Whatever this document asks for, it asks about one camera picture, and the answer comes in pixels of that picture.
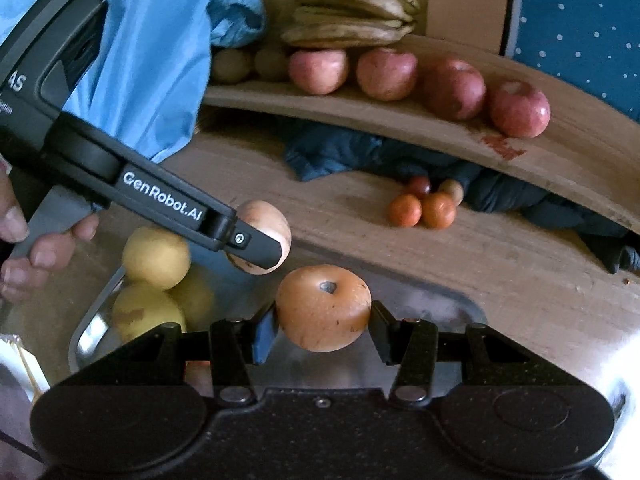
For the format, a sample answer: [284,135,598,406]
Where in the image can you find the crumpled blue plastic bag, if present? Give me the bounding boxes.
[207,0,266,48]

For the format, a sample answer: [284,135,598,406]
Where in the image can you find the red apple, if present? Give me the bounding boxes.
[356,47,419,102]
[288,49,349,96]
[419,57,487,121]
[489,80,552,139]

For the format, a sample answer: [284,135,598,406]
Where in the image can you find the small orange tangerine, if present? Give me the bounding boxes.
[388,194,423,227]
[421,192,457,230]

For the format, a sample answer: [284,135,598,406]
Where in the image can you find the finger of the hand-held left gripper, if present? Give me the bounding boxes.
[107,159,284,271]

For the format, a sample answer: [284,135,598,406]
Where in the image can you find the light blue cloth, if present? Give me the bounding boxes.
[65,0,226,163]

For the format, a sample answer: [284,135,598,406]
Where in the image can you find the round yellow lemon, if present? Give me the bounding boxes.
[122,226,192,291]

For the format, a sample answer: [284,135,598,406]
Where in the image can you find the dark blue cloth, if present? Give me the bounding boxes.
[285,125,640,273]

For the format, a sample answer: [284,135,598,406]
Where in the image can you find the bunch of bananas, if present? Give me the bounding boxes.
[280,0,422,50]

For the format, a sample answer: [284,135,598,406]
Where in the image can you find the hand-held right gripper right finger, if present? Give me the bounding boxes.
[367,301,531,403]

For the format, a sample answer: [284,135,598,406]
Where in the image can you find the small beige round fruit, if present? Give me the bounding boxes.
[439,179,465,206]

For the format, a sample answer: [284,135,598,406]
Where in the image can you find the metal tray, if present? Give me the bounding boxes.
[30,200,631,431]

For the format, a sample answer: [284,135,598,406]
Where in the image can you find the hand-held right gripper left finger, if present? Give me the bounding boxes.
[122,305,281,408]

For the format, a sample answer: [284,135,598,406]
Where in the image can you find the curved wooden shelf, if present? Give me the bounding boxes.
[202,35,640,233]

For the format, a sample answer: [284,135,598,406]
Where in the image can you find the yellow mango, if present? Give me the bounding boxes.
[111,281,188,343]

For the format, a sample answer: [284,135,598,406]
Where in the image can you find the person's left hand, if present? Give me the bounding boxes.
[0,157,101,288]

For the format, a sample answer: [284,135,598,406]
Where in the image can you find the blue white-dotted cloth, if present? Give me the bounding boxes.
[505,0,640,123]

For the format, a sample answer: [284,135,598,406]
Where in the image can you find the large orange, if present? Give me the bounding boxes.
[275,265,372,352]

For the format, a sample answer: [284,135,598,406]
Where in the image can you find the beige striped melon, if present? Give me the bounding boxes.
[225,200,292,275]

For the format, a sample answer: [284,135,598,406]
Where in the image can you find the brown kiwi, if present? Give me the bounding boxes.
[212,49,251,85]
[254,45,291,82]

